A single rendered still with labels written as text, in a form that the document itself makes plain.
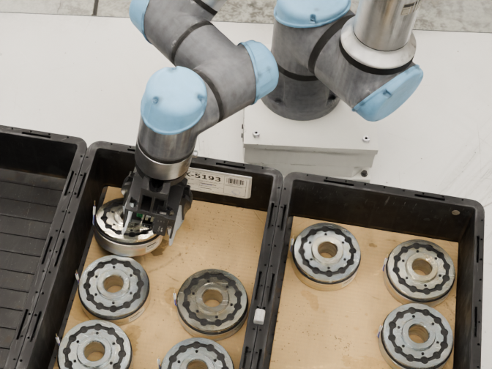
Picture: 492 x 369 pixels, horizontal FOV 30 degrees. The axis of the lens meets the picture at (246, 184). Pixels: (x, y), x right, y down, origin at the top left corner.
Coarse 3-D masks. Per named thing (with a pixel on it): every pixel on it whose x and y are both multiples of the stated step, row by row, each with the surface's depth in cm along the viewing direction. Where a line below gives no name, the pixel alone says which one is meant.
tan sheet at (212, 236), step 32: (192, 224) 143; (224, 224) 144; (256, 224) 144; (96, 256) 140; (128, 256) 140; (160, 256) 140; (192, 256) 140; (224, 256) 140; (256, 256) 141; (160, 288) 137; (160, 320) 134; (96, 352) 131; (160, 352) 131
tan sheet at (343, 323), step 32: (288, 256) 141; (384, 256) 142; (288, 288) 138; (352, 288) 138; (384, 288) 138; (288, 320) 135; (320, 320) 135; (352, 320) 135; (448, 320) 136; (288, 352) 132; (320, 352) 132; (352, 352) 133
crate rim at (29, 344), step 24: (96, 144) 139; (120, 144) 139; (216, 168) 138; (240, 168) 138; (264, 168) 138; (72, 216) 132; (264, 240) 131; (264, 264) 129; (48, 288) 125; (24, 360) 119; (240, 360) 121
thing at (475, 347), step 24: (288, 192) 136; (384, 192) 136; (408, 192) 136; (480, 216) 134; (480, 240) 132; (480, 264) 130; (264, 288) 127; (480, 288) 128; (480, 312) 126; (264, 336) 123; (480, 336) 124; (480, 360) 122
